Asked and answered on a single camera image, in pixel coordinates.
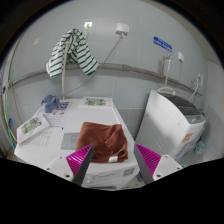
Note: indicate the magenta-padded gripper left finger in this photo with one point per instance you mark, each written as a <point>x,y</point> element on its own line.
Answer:
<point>61,165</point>

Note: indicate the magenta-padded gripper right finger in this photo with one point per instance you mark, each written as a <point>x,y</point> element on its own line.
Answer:
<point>165,165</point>

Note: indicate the brown towel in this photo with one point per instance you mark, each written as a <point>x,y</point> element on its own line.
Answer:
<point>100,140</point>

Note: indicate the white washing machine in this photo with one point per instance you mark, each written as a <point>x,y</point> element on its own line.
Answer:
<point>166,123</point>

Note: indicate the white calendar with landscape picture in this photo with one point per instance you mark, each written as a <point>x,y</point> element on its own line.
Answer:
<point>31,127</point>

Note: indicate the colourful printed leaflet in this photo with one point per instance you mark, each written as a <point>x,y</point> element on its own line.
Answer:
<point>61,108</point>

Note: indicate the crumpled blue cloth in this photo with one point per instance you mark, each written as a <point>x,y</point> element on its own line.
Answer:
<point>50,103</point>

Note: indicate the small landscape picture card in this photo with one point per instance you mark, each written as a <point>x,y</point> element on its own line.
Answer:
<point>95,101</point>

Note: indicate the white vertical pipe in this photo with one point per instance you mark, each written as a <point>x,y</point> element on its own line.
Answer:
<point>64,86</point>

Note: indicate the green striped white garment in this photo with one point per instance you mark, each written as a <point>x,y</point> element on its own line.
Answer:
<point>80,53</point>

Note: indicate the green clothes hanger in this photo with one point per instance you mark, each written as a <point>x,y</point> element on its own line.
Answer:
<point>87,30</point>

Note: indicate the grey horizontal wall pipe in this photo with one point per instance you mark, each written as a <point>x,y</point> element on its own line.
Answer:
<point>133,69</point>

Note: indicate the wall water tap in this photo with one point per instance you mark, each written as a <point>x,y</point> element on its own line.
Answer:
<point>167,63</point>

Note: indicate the small white wall box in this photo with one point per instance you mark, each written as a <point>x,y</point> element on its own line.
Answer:
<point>181,57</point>

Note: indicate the blue wall sign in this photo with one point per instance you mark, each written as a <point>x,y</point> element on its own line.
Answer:
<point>162,44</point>

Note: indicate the small pale wall label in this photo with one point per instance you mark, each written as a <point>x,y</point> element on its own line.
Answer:
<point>36,41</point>

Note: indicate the white wall socket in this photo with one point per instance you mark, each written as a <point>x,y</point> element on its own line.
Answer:
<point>122,29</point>

